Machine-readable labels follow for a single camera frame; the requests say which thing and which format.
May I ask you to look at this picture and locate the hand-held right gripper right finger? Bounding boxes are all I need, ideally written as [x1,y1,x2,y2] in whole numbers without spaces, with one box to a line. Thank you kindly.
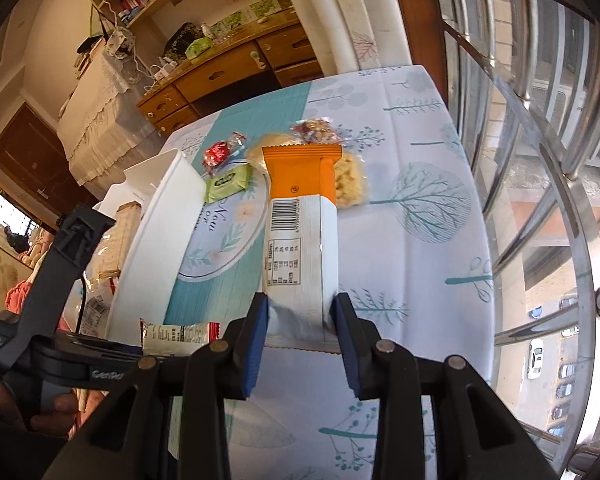
[332,292,546,480]

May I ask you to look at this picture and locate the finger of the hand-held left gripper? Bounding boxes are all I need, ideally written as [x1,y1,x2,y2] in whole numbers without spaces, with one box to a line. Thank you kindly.
[0,204,117,363]
[30,337,157,392]

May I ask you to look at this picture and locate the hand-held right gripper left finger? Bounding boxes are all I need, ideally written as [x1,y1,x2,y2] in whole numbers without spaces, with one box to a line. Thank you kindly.
[42,292,270,480]

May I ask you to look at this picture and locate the white packet with red ends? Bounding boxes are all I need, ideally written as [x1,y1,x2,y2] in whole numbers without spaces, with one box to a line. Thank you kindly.
[140,316,224,357]

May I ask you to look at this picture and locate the white plastic organizer box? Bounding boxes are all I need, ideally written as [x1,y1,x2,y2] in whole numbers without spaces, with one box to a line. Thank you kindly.
[92,151,207,352]

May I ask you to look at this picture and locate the orange and white snack packet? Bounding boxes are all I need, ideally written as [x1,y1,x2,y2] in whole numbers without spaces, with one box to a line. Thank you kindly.
[260,143,344,352]

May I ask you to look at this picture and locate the person's left hand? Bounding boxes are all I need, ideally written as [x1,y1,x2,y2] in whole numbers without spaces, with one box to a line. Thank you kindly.
[0,362,81,433]

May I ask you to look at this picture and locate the pink bedding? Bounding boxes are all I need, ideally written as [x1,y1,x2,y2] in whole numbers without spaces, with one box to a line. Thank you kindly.
[4,240,48,317]

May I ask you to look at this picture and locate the labelled clear snack packet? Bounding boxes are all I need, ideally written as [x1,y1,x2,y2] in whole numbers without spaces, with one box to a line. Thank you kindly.
[76,294,115,337]

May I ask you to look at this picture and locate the tree print tablecloth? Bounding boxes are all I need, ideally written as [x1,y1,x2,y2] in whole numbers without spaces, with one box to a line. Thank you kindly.
[161,64,497,480]

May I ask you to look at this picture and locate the brown wooden door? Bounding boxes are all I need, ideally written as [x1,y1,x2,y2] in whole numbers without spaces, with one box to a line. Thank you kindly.
[0,101,89,207]

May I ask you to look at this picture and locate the white lace cover cloth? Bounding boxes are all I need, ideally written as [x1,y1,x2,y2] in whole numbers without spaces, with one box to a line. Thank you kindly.
[56,51,162,197]

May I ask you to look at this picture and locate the green snack packet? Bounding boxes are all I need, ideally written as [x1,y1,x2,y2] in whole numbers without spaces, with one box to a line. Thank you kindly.
[204,164,254,204]

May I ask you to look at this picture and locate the pale puffed rice snack packet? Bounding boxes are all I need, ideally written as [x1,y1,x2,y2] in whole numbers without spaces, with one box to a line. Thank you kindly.
[244,131,369,212]

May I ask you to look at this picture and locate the red round candy packet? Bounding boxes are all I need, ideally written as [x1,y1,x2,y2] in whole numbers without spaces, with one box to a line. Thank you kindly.
[201,131,249,172]

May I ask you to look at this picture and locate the clear nut brittle packet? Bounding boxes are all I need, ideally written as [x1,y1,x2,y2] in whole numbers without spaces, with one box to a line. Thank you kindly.
[289,116,344,149]

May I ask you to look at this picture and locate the metal window railing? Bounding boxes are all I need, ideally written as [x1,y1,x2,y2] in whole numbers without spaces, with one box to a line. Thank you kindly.
[430,0,600,476]

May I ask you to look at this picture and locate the black patterned box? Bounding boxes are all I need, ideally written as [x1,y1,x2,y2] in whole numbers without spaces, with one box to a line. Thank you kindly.
[163,22,206,59]

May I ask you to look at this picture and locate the green tissue pack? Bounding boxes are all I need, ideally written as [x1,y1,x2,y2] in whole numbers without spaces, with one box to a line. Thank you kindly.
[185,37,214,59]

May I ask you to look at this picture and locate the wooden desk with drawers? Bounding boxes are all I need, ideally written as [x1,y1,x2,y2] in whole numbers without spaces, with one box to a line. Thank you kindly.
[135,7,327,137]

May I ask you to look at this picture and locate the row of green boxes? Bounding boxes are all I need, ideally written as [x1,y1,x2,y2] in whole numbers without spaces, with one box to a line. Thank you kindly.
[211,0,282,37]

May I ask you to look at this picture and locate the white floral curtain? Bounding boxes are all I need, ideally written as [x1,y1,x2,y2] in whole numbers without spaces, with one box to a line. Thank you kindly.
[275,0,412,77]

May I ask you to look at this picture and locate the white power strip with cables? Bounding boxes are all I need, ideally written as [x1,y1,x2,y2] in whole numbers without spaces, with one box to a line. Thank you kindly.
[142,56,182,88]

